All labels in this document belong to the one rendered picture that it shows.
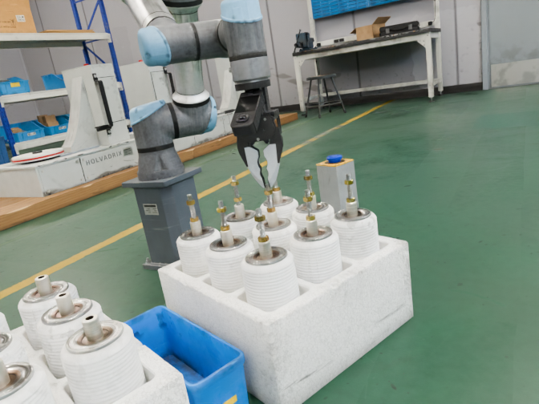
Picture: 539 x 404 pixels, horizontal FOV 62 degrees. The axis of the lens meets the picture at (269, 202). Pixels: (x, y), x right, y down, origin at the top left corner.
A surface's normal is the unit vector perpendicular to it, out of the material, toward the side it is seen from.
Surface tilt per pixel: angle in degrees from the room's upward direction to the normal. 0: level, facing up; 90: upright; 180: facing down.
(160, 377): 0
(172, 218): 90
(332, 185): 90
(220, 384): 92
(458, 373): 0
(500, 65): 90
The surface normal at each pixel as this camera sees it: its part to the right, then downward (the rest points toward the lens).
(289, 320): 0.64, 0.11
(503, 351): -0.15, -0.95
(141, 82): -0.48, 0.31
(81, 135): 0.87, 0.00
